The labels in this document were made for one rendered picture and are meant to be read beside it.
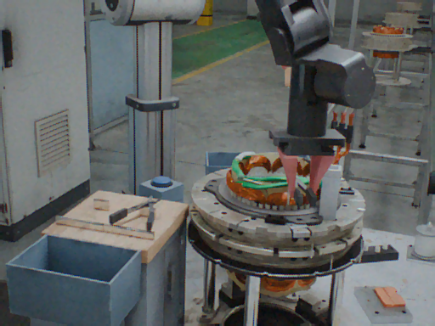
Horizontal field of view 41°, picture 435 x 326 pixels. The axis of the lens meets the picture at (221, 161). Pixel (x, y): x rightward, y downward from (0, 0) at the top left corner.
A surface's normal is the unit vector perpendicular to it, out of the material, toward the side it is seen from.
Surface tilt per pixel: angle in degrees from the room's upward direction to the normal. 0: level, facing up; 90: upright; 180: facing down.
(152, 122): 90
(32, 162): 90
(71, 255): 90
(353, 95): 87
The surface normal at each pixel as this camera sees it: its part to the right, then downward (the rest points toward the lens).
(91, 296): -0.28, 0.30
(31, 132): 0.94, 0.15
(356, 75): 0.54, 0.24
